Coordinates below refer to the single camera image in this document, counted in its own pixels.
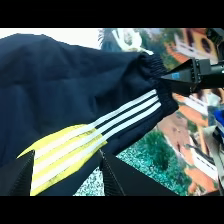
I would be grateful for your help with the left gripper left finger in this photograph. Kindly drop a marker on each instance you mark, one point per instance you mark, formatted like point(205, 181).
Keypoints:
point(20, 178)

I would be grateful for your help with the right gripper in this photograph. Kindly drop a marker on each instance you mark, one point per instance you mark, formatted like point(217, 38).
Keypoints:
point(210, 75)

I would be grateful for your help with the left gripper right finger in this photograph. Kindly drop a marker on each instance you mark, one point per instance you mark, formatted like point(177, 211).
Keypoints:
point(130, 183)

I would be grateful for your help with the navy striped track pants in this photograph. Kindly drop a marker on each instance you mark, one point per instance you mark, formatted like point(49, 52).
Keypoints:
point(66, 86)

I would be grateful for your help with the heap of clothes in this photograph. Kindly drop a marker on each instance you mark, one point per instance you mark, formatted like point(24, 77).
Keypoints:
point(216, 146)

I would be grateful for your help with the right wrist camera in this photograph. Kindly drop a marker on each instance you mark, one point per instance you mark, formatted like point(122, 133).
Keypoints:
point(217, 40)

